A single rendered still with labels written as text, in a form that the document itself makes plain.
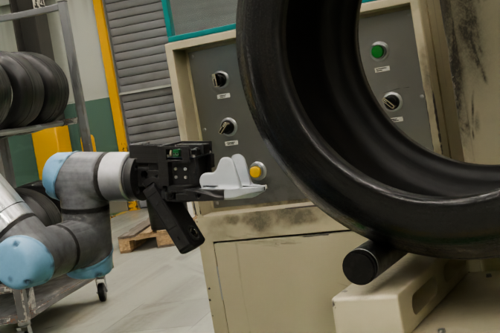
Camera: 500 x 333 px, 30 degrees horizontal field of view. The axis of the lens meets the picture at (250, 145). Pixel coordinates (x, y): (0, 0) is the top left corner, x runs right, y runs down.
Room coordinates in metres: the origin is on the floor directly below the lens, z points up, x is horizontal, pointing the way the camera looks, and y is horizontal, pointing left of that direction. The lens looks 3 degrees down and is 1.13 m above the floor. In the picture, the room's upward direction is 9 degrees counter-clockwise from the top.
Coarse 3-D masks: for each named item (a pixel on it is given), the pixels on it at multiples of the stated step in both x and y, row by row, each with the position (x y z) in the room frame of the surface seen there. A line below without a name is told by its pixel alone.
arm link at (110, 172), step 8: (112, 152) 1.41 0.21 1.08; (120, 152) 1.40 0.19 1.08; (128, 152) 1.40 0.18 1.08; (104, 160) 1.39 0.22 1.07; (112, 160) 1.39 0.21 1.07; (120, 160) 1.38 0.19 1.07; (104, 168) 1.38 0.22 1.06; (112, 168) 1.38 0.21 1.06; (120, 168) 1.37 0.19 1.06; (104, 176) 1.38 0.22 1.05; (112, 176) 1.37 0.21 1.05; (120, 176) 1.37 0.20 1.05; (104, 184) 1.38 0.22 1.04; (112, 184) 1.38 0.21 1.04; (120, 184) 1.37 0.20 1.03; (104, 192) 1.39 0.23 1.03; (112, 192) 1.38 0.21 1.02; (120, 192) 1.38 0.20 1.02; (112, 200) 1.40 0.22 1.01; (120, 200) 1.40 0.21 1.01; (128, 200) 1.39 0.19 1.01
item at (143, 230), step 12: (156, 216) 7.80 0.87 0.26; (192, 216) 8.29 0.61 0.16; (132, 228) 8.23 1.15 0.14; (144, 228) 8.15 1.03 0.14; (156, 228) 7.81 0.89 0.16; (120, 240) 7.81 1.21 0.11; (132, 240) 7.89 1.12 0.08; (144, 240) 8.25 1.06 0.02; (156, 240) 7.76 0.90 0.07; (168, 240) 7.75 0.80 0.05
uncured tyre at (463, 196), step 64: (256, 0) 1.17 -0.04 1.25; (320, 0) 1.40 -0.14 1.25; (256, 64) 1.17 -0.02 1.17; (320, 64) 1.40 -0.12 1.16; (320, 128) 1.36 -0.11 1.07; (384, 128) 1.38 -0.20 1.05; (320, 192) 1.15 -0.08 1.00; (384, 192) 1.10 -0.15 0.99; (448, 192) 1.34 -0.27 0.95; (448, 256) 1.12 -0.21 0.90
